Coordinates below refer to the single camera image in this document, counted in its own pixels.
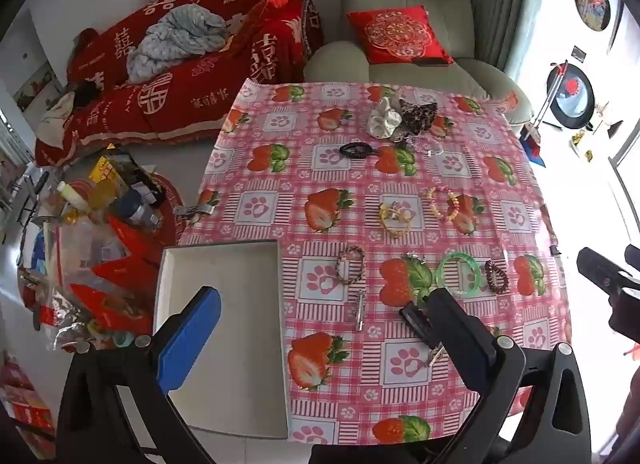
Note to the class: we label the pink strawberry tablecloth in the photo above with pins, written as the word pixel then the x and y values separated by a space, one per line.
pixel 325 179

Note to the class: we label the silver metal clamp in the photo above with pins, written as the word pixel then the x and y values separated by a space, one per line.
pixel 197 208

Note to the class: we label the yellow box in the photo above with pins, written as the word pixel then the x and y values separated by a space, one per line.
pixel 104 170

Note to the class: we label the washing machine round door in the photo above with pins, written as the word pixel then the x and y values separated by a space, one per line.
pixel 592 2
pixel 570 97

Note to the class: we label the green translucent bangle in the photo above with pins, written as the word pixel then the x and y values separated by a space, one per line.
pixel 442 271

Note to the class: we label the teal round container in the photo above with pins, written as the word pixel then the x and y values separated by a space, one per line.
pixel 122 339

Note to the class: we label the red sofa cover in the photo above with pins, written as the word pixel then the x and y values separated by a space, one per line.
pixel 200 94

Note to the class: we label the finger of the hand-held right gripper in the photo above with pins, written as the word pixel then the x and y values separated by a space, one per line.
pixel 597 269
pixel 633 255

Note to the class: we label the red embroidered pillow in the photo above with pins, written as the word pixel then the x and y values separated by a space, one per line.
pixel 400 34

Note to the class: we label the small gold hairpin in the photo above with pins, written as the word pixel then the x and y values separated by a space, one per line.
pixel 436 356

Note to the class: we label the black box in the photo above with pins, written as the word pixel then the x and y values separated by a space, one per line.
pixel 140 174

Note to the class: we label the white shallow tray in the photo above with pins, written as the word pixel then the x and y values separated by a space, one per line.
pixel 222 339

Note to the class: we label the white cloth bag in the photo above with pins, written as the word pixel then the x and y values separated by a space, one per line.
pixel 57 119

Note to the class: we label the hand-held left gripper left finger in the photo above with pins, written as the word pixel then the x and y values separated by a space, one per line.
pixel 192 331

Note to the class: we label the blue jar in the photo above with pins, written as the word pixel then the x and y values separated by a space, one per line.
pixel 137 209

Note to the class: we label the white scrunchie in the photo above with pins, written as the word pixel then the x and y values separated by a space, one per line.
pixel 382 119

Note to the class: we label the clear plastic bag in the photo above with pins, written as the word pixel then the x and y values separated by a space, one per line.
pixel 65 264

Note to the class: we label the grey green curtain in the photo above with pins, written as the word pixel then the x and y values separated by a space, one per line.
pixel 500 4

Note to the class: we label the grey crumpled blanket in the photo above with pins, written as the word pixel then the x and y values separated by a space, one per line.
pixel 175 39

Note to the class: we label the stack of red boxes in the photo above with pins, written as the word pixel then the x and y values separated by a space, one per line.
pixel 25 404

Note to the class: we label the black hair clip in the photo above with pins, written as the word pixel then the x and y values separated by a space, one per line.
pixel 412 321

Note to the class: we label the white lotion bottle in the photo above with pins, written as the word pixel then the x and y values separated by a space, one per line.
pixel 72 194

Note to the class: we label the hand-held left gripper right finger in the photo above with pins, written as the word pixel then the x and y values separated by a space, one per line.
pixel 467 346

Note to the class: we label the red paper bag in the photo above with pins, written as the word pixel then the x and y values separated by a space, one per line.
pixel 127 269

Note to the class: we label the leopard print scrunchie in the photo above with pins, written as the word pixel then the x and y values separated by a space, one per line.
pixel 417 117

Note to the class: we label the silver hair clip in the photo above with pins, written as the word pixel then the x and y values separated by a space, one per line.
pixel 359 311

